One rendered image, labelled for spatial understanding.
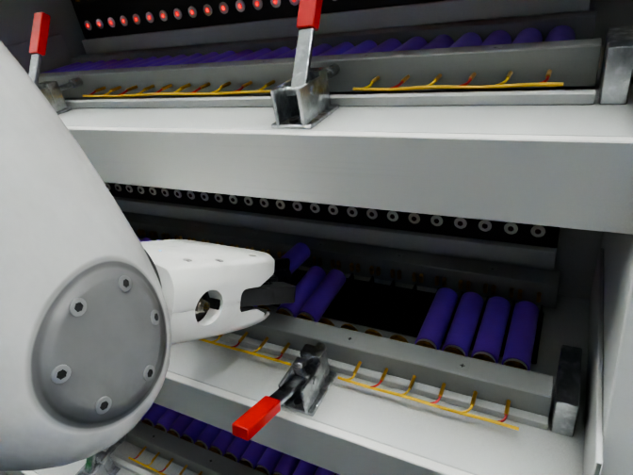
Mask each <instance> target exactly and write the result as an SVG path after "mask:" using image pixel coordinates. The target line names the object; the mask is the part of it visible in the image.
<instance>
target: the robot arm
mask: <svg viewBox="0 0 633 475"><path fill-rule="evenodd" d="M289 266H290V260H289V258H274V259H273V258H272V256H271V255H269V254H267V253H264V252H260V251H255V250H250V249H244V248H238V247H233V246H227V245H220V244H215V243H208V242H201V241H195V240H187V239H166V240H155V241H142V242H140V241H139V239H138V237H137V235H136V234H135V232H134V230H133V229H132V227H131V225H130V224H129V222H128V220H127V219H126V218H125V216H124V215H123V213H122V211H121V209H120V207H119V206H118V204H117V202H116V201H115V199H114V198H113V196H112V195H111V193H110V191H109V190H108V188H107V187H106V185H105V183H104V182H103V180H102V179H101V177H100V175H99V174H98V172H97V171H96V170H95V169H94V167H93V166H92V164H91V163H90V161H89V159H88V158H87V156H86V155H85V153H84V152H83V150H82V149H81V147H80V146H79V144H78V143H77V141H76V140H75V138H74V137H73V135H72V134H71V132H70V131H69V129H68V128H67V127H66V125H65V124H64V122H63V121H62V120H61V119H60V118H59V116H58V115H57V113H56V112H55V110H54V109H53V107H52V106H51V104H50V103H49V102H48V100H47V99H46V98H45V96H44V95H43V94H42V92H41V91H40V89H39V88H38V87H37V86H36V84H35V83H34V82H33V80H32V79H31V78H30V76H29V75H28V74H27V73H26V71H25V70H24V68H23V67H22V66H21V64H20V63H19V62H18V61H17V59H16V58H15V57H14V56H13V55H12V54H11V52H10V51H9V50H8V48H7V47H6V46H5V45H4V44H3V43H2V42H1V41H0V471H32V470H39V469H46V468H51V467H63V466H66V465H68V464H71V463H74V462H77V461H81V460H84V459H87V458H89V457H91V456H92V455H94V454H96V453H98V452H100V451H102V450H104V449H106V448H108V447H110V446H112V445H114V444H115V443H116V442H118V441H119V440H120V439H121V438H122V437H124V436H125V435H126V434H127V433H129V432H130V431H131V430H132V429H134V428H135V426H136V425H137V424H138V422H139V421H140V420H141V419H142V417H143V416H144V415H145V414H146V413H147V411H148V410H149V409H150V408H151V406H152V405H153V403H154V400H155V398H156V397H157V395H158V393H159V391H160V389H161V388H162V386H163V384H164V381H165V377H166V374H167V371H168V368H169V365H170V347H171V345H173V344H179V343H184V342H189V341H194V340H199V339H204V338H208V337H212V336H220V335H224V334H228V333H231V332H234V331H238V330H241V329H245V328H248V327H251V326H253V325H255V324H257V323H259V322H261V321H263V320H264V319H266V318H267V317H268V316H269V312H267V309H264V308H259V307H255V306H256V305H269V304H280V303H294V302H295V294H296V286H294V285H291V284H290V282H291V271H290V270H289Z"/></svg>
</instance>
